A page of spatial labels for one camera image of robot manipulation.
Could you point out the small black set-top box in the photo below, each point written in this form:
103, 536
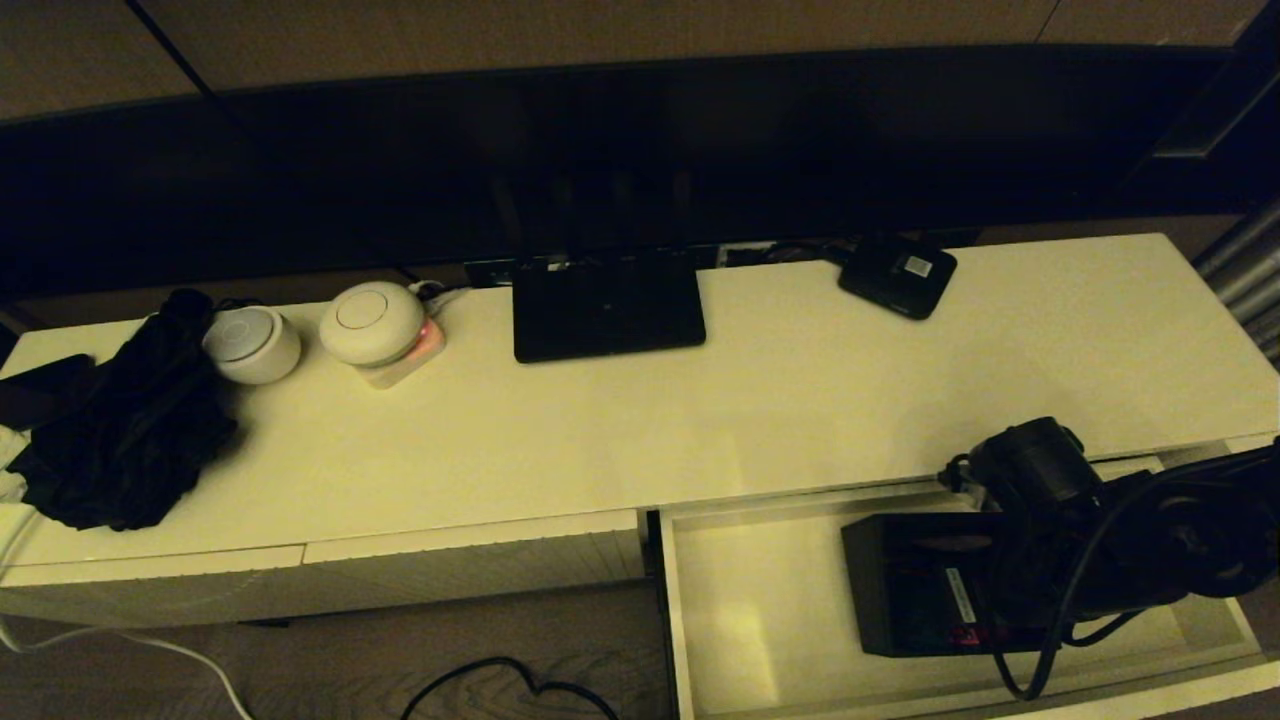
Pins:
898, 278

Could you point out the black power strip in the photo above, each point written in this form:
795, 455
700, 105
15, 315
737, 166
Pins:
490, 272

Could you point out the red Nescafe coffee sachet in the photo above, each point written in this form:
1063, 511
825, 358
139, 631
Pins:
975, 635

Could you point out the black router with antennas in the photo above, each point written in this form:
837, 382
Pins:
610, 310

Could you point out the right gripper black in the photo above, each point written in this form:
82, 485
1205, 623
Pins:
1040, 580

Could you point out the dark metal frame bar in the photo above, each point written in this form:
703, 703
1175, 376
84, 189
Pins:
1220, 100

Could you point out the white base with red light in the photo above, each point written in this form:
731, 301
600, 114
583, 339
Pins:
420, 352

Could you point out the white sachet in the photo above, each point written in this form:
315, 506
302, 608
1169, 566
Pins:
945, 543

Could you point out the black cloth pile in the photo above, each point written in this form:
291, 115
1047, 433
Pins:
130, 430

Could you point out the black compartment organizer box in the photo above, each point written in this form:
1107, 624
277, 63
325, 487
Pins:
880, 590

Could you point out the white low cabinet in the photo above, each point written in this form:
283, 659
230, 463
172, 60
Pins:
600, 430

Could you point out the small white round device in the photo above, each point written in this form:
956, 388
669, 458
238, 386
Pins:
250, 346

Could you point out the white ribbed cabinet front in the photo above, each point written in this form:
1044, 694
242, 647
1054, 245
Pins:
470, 560
150, 590

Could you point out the large white dome device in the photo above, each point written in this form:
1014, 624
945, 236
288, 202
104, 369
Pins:
370, 322

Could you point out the large black television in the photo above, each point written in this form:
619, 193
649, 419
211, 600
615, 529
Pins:
300, 180

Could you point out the grey pleated curtain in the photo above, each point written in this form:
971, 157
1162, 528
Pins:
1250, 290

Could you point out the black wrist camera with label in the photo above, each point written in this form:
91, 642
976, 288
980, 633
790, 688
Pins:
960, 595

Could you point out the white pull-out drawer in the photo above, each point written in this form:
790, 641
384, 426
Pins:
760, 600

